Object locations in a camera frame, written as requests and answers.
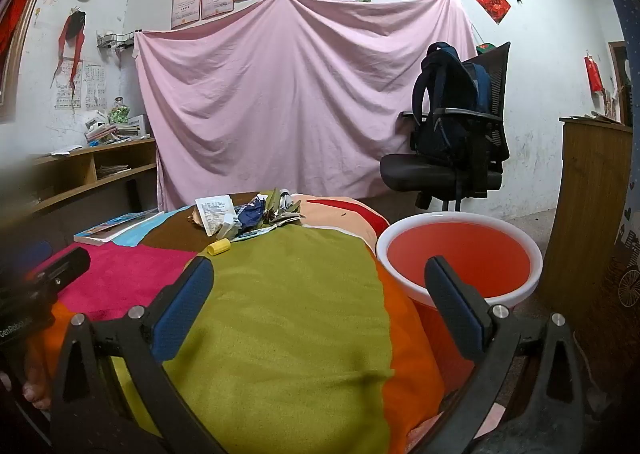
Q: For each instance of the pile of books and boxes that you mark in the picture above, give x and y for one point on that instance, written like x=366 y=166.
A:
x=120 y=130

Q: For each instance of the red tassel hanging decoration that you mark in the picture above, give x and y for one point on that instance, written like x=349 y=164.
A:
x=72 y=27

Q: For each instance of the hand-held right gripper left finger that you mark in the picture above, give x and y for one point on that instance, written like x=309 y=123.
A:
x=182 y=304

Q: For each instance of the green white packet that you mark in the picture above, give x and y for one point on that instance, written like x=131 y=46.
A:
x=255 y=233

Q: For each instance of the person's left hand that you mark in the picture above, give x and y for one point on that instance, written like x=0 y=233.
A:
x=37 y=384

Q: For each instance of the wooden shelf desk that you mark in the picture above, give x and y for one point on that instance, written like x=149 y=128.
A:
x=75 y=169

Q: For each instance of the pink bed sheet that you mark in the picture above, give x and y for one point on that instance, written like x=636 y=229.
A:
x=300 y=99

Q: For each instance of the white green flattened paper box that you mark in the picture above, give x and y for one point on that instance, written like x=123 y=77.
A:
x=215 y=214

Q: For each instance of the dark blue backpack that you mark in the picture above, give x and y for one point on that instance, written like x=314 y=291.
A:
x=445 y=134

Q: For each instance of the black office chair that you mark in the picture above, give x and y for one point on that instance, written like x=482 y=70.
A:
x=440 y=174

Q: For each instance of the olive green wrapper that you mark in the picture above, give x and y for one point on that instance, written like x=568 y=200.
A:
x=275 y=204

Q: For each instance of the glass jar with green contents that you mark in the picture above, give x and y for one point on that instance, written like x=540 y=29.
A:
x=119 y=112

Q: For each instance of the wall calendar sheet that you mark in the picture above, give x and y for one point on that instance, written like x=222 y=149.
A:
x=92 y=84

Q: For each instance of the dark blue snack bag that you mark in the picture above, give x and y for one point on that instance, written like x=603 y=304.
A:
x=251 y=211

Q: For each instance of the stack of papers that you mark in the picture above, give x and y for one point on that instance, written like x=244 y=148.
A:
x=112 y=172

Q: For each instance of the red hanging ornament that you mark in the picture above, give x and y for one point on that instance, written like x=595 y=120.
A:
x=594 y=74

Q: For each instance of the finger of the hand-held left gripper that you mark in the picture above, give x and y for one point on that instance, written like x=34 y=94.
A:
x=65 y=269
x=32 y=252

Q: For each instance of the wooden frame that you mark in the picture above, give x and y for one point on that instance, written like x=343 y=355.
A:
x=30 y=9

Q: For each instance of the wooden cabinet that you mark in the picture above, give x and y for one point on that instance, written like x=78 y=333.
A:
x=585 y=194

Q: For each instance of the yellow plastic cylinder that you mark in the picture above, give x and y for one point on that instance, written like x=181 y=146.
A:
x=219 y=247

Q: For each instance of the colourful patchwork blanket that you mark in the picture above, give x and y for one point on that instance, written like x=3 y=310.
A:
x=280 y=334

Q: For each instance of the crumpled grey tube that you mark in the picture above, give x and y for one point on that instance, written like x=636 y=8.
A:
x=285 y=199

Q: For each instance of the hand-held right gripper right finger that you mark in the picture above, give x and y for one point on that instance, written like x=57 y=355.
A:
x=452 y=299

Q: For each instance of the colourful cover book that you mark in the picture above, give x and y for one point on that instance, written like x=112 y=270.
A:
x=115 y=229

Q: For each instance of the red basin with white rim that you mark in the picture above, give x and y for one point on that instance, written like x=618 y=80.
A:
x=465 y=254

